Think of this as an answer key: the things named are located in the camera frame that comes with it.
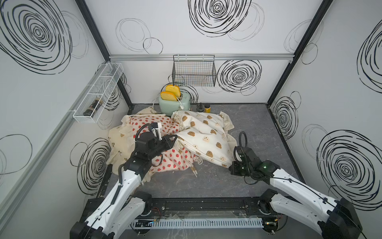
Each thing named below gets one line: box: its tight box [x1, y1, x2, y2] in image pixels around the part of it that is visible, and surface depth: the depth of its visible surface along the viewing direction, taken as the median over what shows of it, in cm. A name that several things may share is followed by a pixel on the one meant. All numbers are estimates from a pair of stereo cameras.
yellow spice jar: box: [204, 103, 212, 114], surface depth 109 cm
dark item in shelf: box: [83, 98, 103, 118], surface depth 69 cm
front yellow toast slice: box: [160, 91, 178, 102], surface depth 101 cm
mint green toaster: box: [158, 90, 191, 117], surface depth 104 cm
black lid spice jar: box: [195, 102, 205, 113], surface depth 107 cm
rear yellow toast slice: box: [165, 84, 182, 98], surface depth 104 cm
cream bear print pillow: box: [171, 110, 238, 168], surface depth 81 cm
